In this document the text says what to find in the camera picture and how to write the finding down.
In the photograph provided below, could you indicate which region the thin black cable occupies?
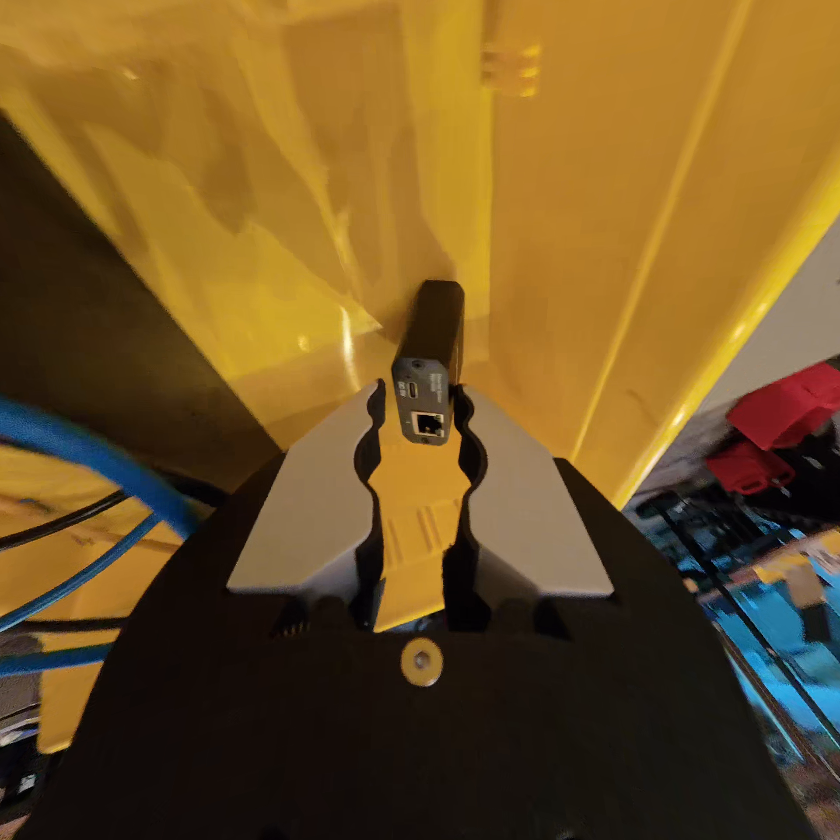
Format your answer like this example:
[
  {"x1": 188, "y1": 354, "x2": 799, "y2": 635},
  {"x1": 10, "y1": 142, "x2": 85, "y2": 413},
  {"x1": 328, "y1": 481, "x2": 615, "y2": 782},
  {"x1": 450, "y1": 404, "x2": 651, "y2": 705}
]
[{"x1": 0, "y1": 474, "x2": 224, "y2": 553}]

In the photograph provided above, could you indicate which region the black bin divider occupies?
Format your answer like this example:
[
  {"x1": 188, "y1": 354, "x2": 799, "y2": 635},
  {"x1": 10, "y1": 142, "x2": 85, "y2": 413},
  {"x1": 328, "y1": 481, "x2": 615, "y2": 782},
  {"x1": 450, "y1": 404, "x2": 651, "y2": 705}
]
[{"x1": 0, "y1": 112, "x2": 284, "y2": 503}]

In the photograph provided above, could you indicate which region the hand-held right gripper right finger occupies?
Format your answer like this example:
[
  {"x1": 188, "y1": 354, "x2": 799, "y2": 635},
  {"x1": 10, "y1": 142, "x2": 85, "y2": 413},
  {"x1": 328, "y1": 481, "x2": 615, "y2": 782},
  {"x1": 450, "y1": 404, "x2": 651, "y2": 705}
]
[{"x1": 444, "y1": 385, "x2": 615, "y2": 632}]

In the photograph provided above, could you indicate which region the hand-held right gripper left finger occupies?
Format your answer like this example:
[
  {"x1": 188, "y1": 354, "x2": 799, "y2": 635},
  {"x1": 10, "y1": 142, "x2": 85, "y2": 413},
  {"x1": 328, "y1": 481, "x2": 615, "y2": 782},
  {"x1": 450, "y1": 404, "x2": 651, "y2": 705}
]
[{"x1": 226, "y1": 378, "x2": 387, "y2": 632}]

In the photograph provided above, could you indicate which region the blue ethernet cable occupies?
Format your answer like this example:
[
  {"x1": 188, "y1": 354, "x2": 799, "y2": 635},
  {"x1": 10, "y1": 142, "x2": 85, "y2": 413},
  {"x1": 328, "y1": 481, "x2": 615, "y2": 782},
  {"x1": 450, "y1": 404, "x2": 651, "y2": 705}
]
[{"x1": 0, "y1": 394, "x2": 206, "y2": 678}]

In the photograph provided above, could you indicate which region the large red plastic block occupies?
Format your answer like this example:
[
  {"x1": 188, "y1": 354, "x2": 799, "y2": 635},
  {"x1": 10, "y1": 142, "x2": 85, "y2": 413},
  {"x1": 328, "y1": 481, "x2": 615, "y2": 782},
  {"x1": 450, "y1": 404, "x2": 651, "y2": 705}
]
[{"x1": 725, "y1": 360, "x2": 840, "y2": 452}]

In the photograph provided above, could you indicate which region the black ethernet adapter box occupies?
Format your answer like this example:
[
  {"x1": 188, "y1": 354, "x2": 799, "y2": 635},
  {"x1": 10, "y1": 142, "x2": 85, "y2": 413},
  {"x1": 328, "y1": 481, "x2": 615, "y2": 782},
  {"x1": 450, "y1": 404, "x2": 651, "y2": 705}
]
[{"x1": 391, "y1": 280, "x2": 466, "y2": 448}]

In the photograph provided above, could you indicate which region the small red plastic block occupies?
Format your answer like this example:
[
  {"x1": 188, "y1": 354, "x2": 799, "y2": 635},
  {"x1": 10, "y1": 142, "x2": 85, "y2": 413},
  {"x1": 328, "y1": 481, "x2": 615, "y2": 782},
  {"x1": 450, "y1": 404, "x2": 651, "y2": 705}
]
[{"x1": 705, "y1": 441, "x2": 796, "y2": 497}]

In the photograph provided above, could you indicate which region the large yellow plastic bin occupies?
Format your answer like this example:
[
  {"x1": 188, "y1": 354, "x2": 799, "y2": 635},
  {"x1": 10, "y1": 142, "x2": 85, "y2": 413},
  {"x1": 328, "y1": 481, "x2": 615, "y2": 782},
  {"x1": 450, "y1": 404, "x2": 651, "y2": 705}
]
[{"x1": 0, "y1": 0, "x2": 840, "y2": 756}]

